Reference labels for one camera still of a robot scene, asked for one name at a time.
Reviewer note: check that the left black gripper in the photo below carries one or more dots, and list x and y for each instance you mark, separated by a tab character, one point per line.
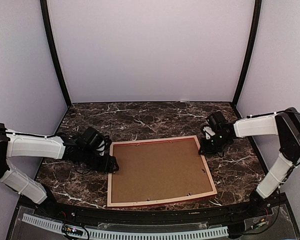
107	166

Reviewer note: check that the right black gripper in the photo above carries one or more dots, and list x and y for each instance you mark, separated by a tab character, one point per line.
206	150

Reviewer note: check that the red wooden picture frame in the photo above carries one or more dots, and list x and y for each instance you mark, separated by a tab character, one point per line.
160	200

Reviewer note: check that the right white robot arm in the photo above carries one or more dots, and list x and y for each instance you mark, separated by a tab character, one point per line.
279	129

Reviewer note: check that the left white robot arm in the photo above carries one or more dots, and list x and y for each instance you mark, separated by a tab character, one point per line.
20	144

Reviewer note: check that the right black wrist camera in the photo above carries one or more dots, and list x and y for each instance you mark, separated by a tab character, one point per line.
216	121

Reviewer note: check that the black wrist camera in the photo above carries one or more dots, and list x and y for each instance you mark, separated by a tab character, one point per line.
92	139
216	121

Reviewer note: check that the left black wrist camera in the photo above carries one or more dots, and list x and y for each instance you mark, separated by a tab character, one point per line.
92	139

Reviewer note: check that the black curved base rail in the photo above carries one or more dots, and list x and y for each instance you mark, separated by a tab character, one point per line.
220	215

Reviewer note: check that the white cable duct strip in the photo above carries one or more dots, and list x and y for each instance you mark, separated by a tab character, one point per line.
75	232

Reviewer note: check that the right black corner post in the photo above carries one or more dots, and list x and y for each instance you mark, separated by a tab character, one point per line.
248	52

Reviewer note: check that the black corner post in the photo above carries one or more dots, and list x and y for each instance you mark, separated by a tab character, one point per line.
248	52
53	51

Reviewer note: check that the left black corner post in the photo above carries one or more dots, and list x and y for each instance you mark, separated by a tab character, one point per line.
53	51

